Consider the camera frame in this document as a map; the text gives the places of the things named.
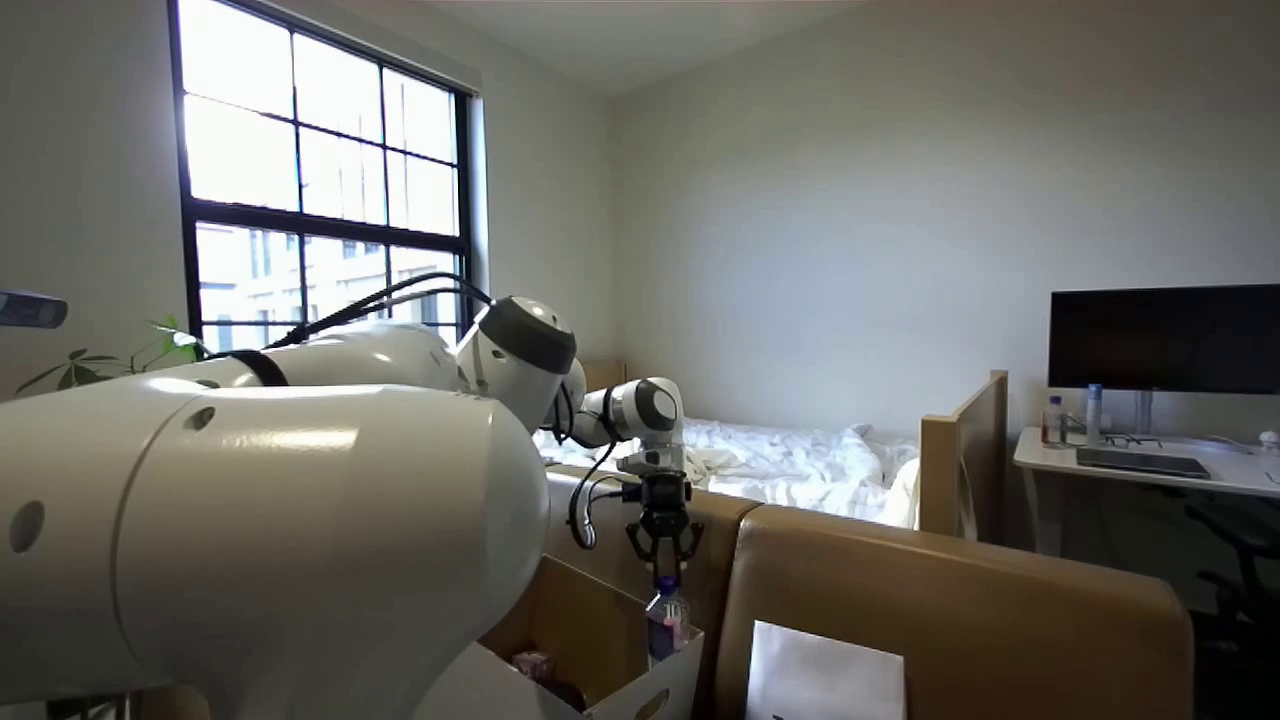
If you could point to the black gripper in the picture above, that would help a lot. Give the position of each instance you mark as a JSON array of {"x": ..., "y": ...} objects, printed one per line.
[{"x": 661, "y": 502}]

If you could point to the clear plastic bottle blue cap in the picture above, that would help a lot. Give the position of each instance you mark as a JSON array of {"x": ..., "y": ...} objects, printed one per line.
[{"x": 665, "y": 622}]

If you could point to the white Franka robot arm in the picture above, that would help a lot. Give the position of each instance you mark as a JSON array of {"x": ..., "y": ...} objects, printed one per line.
[{"x": 295, "y": 535}]

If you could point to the small clear bottle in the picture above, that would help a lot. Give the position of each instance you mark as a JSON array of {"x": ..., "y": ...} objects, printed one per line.
[
  {"x": 1059, "y": 421},
  {"x": 1095, "y": 414}
]

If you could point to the cardboard box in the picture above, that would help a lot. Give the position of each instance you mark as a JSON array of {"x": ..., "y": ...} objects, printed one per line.
[
  {"x": 587, "y": 643},
  {"x": 1001, "y": 624}
]

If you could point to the white bed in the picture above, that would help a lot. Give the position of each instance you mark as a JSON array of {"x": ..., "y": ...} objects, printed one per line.
[{"x": 801, "y": 462}]

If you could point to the wooden bed headboard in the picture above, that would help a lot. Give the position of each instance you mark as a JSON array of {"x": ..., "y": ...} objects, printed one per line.
[{"x": 606, "y": 375}]

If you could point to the white sign card with text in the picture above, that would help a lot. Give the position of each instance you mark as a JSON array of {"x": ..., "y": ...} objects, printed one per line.
[{"x": 822, "y": 683}]

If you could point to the wooden bed footboard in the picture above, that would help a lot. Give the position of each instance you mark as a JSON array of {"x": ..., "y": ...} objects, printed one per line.
[{"x": 966, "y": 462}]

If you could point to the dark keyboard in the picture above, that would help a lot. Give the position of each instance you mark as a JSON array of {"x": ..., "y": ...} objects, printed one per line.
[{"x": 1143, "y": 462}]

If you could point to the black computer monitor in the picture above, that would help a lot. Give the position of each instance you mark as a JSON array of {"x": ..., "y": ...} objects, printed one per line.
[{"x": 1160, "y": 341}]

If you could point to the black framed window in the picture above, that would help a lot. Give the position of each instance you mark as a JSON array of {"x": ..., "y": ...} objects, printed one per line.
[{"x": 307, "y": 120}]

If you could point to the white desk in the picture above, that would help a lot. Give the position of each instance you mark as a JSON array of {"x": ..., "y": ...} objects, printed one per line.
[{"x": 1241, "y": 471}]

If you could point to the green plant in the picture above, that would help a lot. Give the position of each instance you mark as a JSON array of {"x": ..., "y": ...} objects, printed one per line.
[{"x": 93, "y": 362}]

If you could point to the grey flat object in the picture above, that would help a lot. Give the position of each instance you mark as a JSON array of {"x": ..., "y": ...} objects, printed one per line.
[{"x": 25, "y": 309}]

